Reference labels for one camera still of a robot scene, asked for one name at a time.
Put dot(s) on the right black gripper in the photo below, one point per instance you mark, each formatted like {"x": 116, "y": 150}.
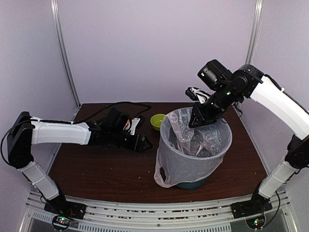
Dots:
{"x": 202, "y": 115}

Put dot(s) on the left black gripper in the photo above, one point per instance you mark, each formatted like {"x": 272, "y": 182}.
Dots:
{"x": 135, "y": 146}

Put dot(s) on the pink plastic trash bag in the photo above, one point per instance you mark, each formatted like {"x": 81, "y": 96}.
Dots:
{"x": 189, "y": 154}

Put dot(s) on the blue plastic trash bin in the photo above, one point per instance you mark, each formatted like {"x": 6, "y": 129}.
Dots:
{"x": 193, "y": 185}

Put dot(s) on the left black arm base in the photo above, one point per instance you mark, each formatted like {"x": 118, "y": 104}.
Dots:
{"x": 65, "y": 211}

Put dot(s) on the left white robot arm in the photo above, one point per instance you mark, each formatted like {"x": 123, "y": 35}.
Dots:
{"x": 117, "y": 128}

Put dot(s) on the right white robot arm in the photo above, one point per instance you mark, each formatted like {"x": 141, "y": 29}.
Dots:
{"x": 249, "y": 82}

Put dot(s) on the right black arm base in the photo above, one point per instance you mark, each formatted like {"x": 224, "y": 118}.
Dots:
{"x": 253, "y": 210}

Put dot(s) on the green plastic bowl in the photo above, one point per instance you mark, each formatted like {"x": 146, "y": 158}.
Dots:
{"x": 156, "y": 121}

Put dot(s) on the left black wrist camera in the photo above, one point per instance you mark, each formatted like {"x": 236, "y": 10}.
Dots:
{"x": 133, "y": 123}

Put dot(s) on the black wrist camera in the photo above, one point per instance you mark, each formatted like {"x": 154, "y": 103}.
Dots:
{"x": 133, "y": 123}
{"x": 197, "y": 94}

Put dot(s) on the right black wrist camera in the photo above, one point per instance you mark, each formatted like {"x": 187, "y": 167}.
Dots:
{"x": 197, "y": 94}

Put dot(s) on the aluminium front rail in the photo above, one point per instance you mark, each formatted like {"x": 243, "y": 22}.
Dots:
{"x": 206, "y": 216}

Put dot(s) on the right aluminium frame post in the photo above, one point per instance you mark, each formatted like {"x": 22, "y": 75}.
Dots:
{"x": 256, "y": 26}

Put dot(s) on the aluminium frame post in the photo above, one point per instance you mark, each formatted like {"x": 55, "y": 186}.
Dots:
{"x": 63, "y": 52}
{"x": 256, "y": 26}

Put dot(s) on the left aluminium frame post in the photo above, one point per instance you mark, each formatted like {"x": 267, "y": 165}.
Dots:
{"x": 63, "y": 52}

